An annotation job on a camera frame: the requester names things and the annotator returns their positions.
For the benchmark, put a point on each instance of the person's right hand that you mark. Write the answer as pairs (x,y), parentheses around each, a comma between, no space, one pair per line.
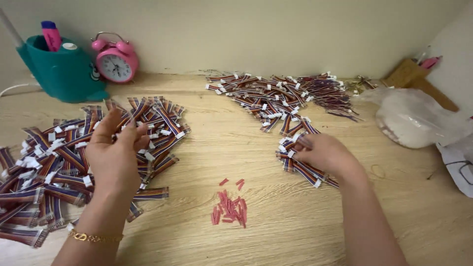
(329,153)

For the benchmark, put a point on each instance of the person's left hand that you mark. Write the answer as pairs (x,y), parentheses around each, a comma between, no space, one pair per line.
(111,162)

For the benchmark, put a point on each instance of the person's right fingers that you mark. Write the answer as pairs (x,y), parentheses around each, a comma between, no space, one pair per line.
(305,146)

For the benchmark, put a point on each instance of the heap of gold metal pins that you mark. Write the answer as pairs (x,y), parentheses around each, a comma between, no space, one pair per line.
(360,85)

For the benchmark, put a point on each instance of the pile of red tube pieces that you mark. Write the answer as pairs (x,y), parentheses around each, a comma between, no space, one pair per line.
(231,208)

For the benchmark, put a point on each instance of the clear bag of white connectors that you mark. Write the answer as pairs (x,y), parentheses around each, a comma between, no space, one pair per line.
(410,118)

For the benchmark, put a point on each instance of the brown wooden box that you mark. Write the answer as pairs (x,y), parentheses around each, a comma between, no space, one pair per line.
(414,79)

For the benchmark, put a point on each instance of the pink twin-bell alarm clock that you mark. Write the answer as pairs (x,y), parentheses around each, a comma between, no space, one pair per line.
(116,61)

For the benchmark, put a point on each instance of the teal desk lamp base holder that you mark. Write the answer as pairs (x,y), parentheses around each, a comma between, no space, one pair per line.
(62,74)

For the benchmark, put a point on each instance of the white round cap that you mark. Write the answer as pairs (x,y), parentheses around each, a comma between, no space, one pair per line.
(69,46)

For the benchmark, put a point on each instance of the pink highlighter pen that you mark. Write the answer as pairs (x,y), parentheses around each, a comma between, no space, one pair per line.
(51,35)

